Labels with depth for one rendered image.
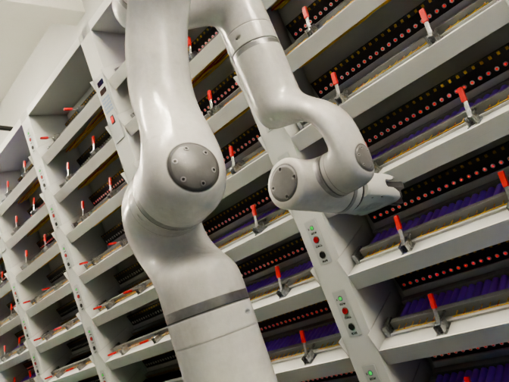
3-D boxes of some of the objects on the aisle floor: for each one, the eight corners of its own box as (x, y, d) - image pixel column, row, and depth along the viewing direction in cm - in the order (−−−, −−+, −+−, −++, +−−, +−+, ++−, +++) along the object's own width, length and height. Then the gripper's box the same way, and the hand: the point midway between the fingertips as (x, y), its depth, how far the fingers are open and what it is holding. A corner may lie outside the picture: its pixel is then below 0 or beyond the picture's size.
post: (246, 479, 170) (88, 22, 202) (229, 480, 176) (78, 36, 208) (284, 450, 184) (130, 28, 217) (266, 451, 190) (120, 41, 223)
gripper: (370, 153, 88) (423, 165, 100) (307, 187, 98) (363, 194, 110) (382, 193, 85) (436, 200, 98) (317, 223, 95) (373, 227, 108)
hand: (392, 196), depth 103 cm, fingers closed
